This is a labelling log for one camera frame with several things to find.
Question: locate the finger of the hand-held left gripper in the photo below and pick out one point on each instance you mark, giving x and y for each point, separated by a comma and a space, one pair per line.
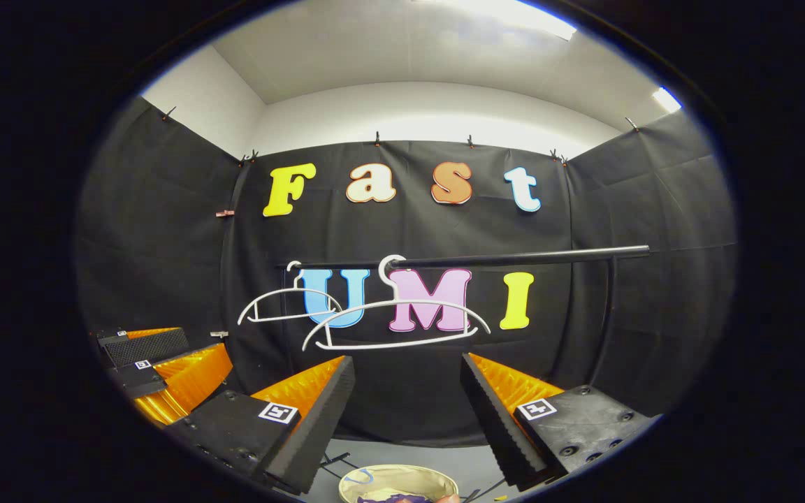
137, 377
151, 346

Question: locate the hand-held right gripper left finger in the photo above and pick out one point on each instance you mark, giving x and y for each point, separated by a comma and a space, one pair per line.
325, 412

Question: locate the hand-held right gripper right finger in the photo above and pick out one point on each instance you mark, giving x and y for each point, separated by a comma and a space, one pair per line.
490, 419

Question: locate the large white clothes hanger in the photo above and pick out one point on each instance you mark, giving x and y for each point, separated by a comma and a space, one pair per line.
374, 345

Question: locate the yellow laundry hamper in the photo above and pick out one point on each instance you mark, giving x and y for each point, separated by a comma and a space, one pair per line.
402, 478

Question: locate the small white clothes hanger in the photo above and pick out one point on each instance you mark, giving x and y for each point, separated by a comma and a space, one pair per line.
291, 316

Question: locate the black backdrop cloth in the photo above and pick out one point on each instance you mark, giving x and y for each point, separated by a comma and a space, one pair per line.
165, 244

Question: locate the black garment rack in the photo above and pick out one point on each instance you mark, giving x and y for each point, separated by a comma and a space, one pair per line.
549, 254

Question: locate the row of black clamps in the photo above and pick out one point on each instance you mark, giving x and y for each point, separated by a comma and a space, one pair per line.
377, 137

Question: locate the small ceiling light panel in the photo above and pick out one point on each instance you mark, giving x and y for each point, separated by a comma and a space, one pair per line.
666, 99

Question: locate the long ceiling light panel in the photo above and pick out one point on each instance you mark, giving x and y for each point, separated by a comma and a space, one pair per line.
514, 14

